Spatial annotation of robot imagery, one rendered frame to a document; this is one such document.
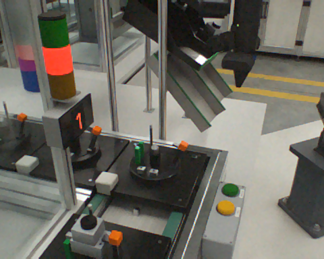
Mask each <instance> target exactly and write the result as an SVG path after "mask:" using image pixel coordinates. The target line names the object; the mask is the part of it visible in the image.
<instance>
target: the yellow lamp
mask: <svg viewBox="0 0 324 259"><path fill-rule="evenodd" d="M47 78H48V82H49V88H50V94H51V97H53V98H54V99H67V98H71V97H74V96H75V95H76V83H75V78H74V71H71V72H70V73H68V74H63V75H52V74H48V73H47Z"/></svg>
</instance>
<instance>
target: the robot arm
mask: <svg viewBox="0 0 324 259"><path fill-rule="evenodd" d="M231 4H232V0H200V1H199V4H198V17H199V18H215V19H225V16H227V14H230V10H231ZM262 5H263V0H234V15H233V21H232V25H231V28H230V30H229V31H226V32H223V33H221V34H216V35H215V36H211V37H210V38H208V41H206V42H207V50H208V51H210V53H211V55H214V54H216V53H218V52H220V51H223V50H227V49H229V52H231V53H227V54H226V55H224V58H223V59H222V64H221V66H222V69H231V70H233V71H234V78H235V83H236V88H240V87H241V86H242V85H243V83H244V81H245V79H246V77H247V76H248V74H249V73H250V71H251V69H252V67H253V65H254V63H255V59H256V58H257V56H256V55H253V54H252V53H251V52H254V53H255V50H256V49H257V50H258V49H259V47H260V43H261V40H260V38H259V37H258V33H259V29H260V16H261V10H262ZM316 107H317V109H318V113H319V116H320V118H321V121H322V122H323V125H324V92H321V97H320V100H319V103H318V104H317V105H316ZM314 150H315V151H316V152H317V153H319V154H320V155H322V156H323V157H324V127H323V131H322V132H321V135H320V137H319V143H318V146H316V147H314Z"/></svg>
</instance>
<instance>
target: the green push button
mask: <svg viewBox="0 0 324 259"><path fill-rule="evenodd" d="M238 190H239V188H238V186H237V185H235V184H233V183H227V184H225V185H224V186H223V192H224V194H226V195H229V196H235V195H237V194H238Z"/></svg>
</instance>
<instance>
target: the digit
mask: <svg viewBox="0 0 324 259"><path fill-rule="evenodd" d="M71 118H72V125H73V129H74V139H75V138H76V136H78V135H79V134H80V133H81V132H82V131H83V130H85V128H86V124H85V115H84V107H83V103H82V104H80V106H79V107H77V108H76V109H74V111H72V112H71Z"/></svg>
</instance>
